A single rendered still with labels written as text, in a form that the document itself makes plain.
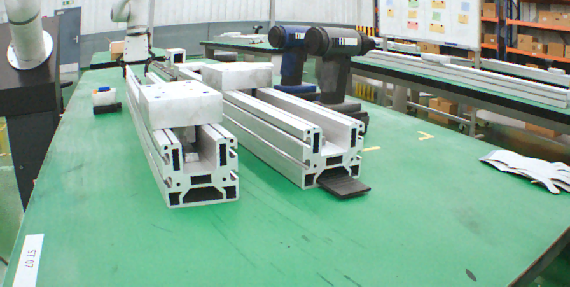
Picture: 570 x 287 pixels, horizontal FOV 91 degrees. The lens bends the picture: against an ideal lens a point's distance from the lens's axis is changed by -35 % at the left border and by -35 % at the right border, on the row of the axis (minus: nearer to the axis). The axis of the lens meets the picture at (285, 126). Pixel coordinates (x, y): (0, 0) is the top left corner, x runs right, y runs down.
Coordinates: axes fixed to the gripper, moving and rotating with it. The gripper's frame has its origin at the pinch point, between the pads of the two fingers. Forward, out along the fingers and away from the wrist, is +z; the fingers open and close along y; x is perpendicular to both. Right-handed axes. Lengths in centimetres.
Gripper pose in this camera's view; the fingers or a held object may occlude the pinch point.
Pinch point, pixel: (135, 74)
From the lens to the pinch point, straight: 145.4
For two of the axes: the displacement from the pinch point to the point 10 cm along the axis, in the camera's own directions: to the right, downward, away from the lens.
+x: 4.5, 2.3, -8.6
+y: -8.9, 0.9, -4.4
